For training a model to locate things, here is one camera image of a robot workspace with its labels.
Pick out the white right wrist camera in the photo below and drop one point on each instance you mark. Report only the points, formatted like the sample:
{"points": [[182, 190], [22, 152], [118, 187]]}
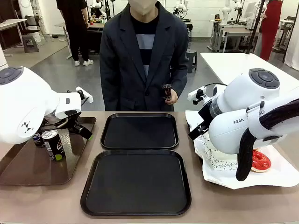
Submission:
{"points": [[194, 94]]}

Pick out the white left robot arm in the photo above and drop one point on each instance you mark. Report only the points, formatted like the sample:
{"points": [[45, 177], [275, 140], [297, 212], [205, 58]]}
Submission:
{"points": [[23, 105]]}

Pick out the printed white paper box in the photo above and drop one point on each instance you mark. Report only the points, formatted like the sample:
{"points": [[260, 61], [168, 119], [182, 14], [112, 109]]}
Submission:
{"points": [[205, 144], [224, 164]]}

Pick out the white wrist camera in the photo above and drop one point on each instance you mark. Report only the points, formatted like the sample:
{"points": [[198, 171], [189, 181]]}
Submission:
{"points": [[194, 94], [87, 98]]}

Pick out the black tripod pole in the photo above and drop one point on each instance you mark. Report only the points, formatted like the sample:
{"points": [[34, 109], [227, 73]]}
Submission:
{"points": [[255, 28]]}

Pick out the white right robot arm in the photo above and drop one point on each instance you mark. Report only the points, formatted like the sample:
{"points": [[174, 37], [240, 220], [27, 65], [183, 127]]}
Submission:
{"points": [[233, 93]]}

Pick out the brown plastic tray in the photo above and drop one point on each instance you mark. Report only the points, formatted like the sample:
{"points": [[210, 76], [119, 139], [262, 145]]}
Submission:
{"points": [[35, 168]]}

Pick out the white air purifier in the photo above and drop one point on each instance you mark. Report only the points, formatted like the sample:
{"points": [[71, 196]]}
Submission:
{"points": [[2, 58]]}

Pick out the grey background table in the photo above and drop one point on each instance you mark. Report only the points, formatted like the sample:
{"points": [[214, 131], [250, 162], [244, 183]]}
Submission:
{"points": [[233, 31]]}

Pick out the person's left hand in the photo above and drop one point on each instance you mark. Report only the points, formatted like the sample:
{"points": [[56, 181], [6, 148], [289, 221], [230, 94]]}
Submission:
{"points": [[174, 98]]}

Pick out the dark background table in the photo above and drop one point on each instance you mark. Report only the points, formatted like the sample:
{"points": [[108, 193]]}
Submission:
{"points": [[95, 35]]}

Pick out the black office chair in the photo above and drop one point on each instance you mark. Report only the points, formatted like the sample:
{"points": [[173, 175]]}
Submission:
{"points": [[31, 22]]}

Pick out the person's left forearm dark sleeve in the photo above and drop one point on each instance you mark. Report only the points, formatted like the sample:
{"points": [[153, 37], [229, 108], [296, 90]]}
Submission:
{"points": [[181, 79]]}

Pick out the person in dark jacket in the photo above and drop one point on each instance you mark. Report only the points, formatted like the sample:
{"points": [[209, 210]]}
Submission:
{"points": [[121, 70]]}

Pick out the black plastic tray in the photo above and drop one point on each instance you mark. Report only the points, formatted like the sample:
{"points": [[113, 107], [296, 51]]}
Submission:
{"points": [[140, 133], [137, 182]]}

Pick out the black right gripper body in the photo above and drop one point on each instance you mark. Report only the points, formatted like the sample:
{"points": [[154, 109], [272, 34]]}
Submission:
{"points": [[206, 112]]}

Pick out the white curtain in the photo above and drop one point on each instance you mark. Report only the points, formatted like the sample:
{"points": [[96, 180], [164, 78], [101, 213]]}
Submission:
{"points": [[293, 46]]}

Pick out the person in red dress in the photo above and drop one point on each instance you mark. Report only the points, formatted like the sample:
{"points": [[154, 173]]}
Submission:
{"points": [[268, 30]]}

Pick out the white paper sheet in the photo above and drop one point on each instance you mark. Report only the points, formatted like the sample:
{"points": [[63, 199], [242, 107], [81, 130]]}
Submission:
{"points": [[268, 179]]}

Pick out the dark serving tongs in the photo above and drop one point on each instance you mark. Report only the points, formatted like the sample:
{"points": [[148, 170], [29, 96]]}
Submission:
{"points": [[167, 89]]}

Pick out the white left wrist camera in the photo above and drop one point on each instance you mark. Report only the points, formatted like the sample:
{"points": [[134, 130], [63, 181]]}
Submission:
{"points": [[87, 98]]}

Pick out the black Pepsi can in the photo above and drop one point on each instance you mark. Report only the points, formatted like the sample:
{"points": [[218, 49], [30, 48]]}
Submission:
{"points": [[54, 147], [37, 140]]}

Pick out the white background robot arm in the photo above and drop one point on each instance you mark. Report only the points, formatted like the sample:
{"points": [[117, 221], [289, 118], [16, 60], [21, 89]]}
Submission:
{"points": [[183, 8], [226, 11]]}

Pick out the grey plastic stool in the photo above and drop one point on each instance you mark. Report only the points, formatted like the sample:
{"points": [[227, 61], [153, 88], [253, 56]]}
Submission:
{"points": [[30, 43], [192, 58]]}

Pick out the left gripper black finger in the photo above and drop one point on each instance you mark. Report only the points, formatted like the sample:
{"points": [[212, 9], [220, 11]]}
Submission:
{"points": [[86, 133], [73, 131]]}

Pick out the person's right forearm dark sleeve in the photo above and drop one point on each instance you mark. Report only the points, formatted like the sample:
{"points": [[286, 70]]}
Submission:
{"points": [[109, 93]]}

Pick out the person in black clothes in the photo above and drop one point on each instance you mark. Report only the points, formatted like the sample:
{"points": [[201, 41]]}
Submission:
{"points": [[74, 28]]}

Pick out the red glazed donut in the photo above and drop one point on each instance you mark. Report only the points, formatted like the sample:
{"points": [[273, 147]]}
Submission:
{"points": [[261, 161]]}

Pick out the white table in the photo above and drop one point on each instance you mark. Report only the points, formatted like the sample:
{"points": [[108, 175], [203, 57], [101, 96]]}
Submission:
{"points": [[233, 63]]}

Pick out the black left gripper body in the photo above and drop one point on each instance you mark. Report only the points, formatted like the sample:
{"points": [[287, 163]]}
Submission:
{"points": [[74, 123]]}

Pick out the light wooden desk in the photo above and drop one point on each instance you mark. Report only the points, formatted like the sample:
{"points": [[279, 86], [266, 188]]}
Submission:
{"points": [[11, 23]]}

